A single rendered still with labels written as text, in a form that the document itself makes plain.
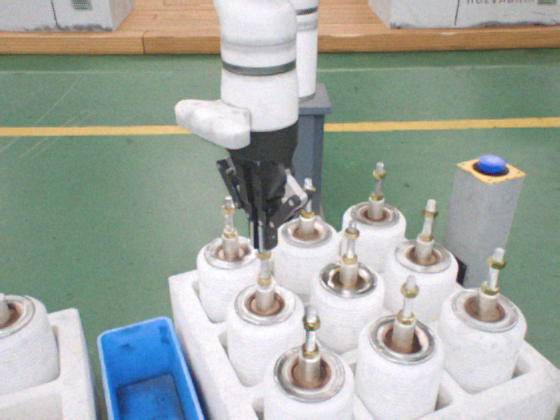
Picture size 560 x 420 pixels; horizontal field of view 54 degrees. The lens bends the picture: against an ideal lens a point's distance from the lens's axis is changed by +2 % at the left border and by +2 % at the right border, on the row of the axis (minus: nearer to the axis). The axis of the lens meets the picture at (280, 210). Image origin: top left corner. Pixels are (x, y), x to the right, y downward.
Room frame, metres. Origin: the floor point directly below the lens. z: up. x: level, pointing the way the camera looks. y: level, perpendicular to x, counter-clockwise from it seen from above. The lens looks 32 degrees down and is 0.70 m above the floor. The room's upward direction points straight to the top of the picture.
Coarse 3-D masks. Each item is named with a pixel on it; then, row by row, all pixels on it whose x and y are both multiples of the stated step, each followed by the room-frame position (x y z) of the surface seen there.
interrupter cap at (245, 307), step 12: (252, 288) 0.54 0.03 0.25; (276, 288) 0.54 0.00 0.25; (240, 300) 0.51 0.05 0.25; (252, 300) 0.52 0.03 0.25; (276, 300) 0.52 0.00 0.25; (288, 300) 0.51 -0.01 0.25; (240, 312) 0.49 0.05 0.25; (252, 312) 0.49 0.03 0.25; (264, 312) 0.50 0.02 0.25; (276, 312) 0.49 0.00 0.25; (288, 312) 0.49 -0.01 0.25; (252, 324) 0.47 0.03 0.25; (264, 324) 0.47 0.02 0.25; (276, 324) 0.47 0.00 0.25
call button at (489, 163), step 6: (480, 156) 0.76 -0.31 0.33; (486, 156) 0.76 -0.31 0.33; (492, 156) 0.76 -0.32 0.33; (498, 156) 0.76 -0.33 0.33; (480, 162) 0.74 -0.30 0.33; (486, 162) 0.74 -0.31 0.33; (492, 162) 0.74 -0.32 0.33; (498, 162) 0.74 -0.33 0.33; (504, 162) 0.74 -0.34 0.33; (480, 168) 0.75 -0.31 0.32; (486, 168) 0.73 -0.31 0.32; (492, 168) 0.73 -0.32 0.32; (498, 168) 0.73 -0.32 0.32; (504, 168) 0.73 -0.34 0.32
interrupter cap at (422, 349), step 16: (384, 320) 0.48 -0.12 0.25; (416, 320) 0.48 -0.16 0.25; (368, 336) 0.45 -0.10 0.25; (384, 336) 0.45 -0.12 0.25; (416, 336) 0.46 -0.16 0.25; (432, 336) 0.45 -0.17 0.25; (384, 352) 0.43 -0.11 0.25; (400, 352) 0.43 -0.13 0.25; (416, 352) 0.43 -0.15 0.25; (432, 352) 0.43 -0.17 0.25
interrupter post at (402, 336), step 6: (396, 318) 0.45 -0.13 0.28; (396, 324) 0.45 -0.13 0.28; (414, 324) 0.45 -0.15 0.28; (396, 330) 0.45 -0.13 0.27; (402, 330) 0.44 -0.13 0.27; (408, 330) 0.44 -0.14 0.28; (396, 336) 0.45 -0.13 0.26; (402, 336) 0.44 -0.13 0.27; (408, 336) 0.44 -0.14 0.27; (396, 342) 0.44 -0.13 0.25; (402, 342) 0.44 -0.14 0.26; (408, 342) 0.44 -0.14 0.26
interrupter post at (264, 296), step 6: (258, 288) 0.50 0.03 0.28; (264, 288) 0.50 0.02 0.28; (270, 288) 0.50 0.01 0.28; (258, 294) 0.50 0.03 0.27; (264, 294) 0.50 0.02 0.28; (270, 294) 0.50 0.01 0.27; (258, 300) 0.50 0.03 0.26; (264, 300) 0.50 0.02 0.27; (270, 300) 0.50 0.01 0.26; (258, 306) 0.50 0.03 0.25; (264, 306) 0.50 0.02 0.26; (270, 306) 0.50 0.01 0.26
